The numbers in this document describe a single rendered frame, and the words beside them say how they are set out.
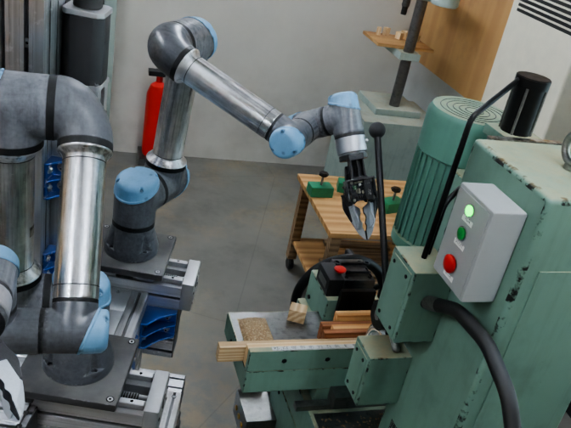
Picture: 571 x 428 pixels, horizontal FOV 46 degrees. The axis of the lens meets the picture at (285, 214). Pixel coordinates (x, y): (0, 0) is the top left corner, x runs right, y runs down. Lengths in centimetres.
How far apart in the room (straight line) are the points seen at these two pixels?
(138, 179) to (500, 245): 109
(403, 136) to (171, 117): 216
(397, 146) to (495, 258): 282
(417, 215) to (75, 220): 66
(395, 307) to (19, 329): 63
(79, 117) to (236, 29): 319
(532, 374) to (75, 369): 90
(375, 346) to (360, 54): 343
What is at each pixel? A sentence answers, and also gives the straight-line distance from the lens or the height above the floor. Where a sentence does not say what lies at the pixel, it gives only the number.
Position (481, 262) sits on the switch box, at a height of 139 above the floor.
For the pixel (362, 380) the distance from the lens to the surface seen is 135.
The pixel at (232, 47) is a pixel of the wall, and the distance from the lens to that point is 439.
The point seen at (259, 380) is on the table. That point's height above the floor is 87.
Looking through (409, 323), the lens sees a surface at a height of 120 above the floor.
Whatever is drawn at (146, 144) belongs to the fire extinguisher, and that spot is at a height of 13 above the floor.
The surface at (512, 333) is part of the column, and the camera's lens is 114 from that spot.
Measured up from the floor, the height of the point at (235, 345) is 94.
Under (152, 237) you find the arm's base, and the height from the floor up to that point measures 88.
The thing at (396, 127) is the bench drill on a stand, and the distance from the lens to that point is 380.
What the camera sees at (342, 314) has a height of 96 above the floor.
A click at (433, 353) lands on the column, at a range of 128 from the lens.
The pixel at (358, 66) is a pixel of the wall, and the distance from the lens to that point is 463.
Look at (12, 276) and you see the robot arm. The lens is 113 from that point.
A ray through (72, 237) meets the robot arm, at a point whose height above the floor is 125.
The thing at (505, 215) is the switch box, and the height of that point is 148.
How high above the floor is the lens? 187
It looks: 27 degrees down
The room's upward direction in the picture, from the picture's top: 12 degrees clockwise
